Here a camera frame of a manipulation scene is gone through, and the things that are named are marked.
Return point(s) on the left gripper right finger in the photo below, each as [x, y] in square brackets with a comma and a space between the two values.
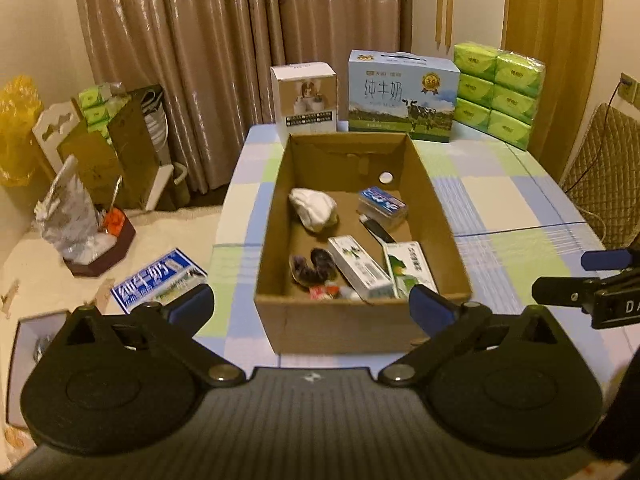
[451, 329]

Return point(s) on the blue clear plastic box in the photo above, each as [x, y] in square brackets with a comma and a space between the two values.
[386, 209]

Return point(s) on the blue milk flat carton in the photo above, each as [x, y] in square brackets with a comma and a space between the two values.
[163, 280]

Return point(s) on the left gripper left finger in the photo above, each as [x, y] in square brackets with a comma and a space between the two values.
[172, 326]

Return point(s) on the dark open gift box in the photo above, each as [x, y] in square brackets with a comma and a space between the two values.
[32, 336]

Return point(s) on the white green medicine box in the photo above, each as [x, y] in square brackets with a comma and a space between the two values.
[364, 275]

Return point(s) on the blue milk carton box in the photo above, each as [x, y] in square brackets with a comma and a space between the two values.
[402, 92]

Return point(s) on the yellow plastic bag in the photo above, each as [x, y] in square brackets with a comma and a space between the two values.
[21, 107]

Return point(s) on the brown cardboard carton stack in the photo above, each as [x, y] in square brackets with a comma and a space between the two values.
[119, 163]

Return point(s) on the wall socket panel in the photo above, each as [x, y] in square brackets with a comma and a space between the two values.
[627, 88]

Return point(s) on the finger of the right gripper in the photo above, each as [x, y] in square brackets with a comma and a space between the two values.
[565, 292]
[611, 259]

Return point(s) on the white carved chair back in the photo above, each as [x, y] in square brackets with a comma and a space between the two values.
[53, 126]

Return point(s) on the red snack packet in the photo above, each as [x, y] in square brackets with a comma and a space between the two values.
[328, 291]

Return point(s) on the white knitted sock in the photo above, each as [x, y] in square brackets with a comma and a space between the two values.
[316, 210]

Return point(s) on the green tissue pack stack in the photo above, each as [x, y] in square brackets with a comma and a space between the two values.
[498, 92]

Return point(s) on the white product box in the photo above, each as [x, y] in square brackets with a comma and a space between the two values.
[304, 99]

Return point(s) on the brown cardboard box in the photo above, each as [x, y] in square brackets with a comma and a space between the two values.
[342, 165]

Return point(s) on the beige curtain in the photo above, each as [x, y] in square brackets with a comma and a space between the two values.
[213, 60]

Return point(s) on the quilted brown chair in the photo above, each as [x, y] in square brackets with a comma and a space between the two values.
[603, 181]

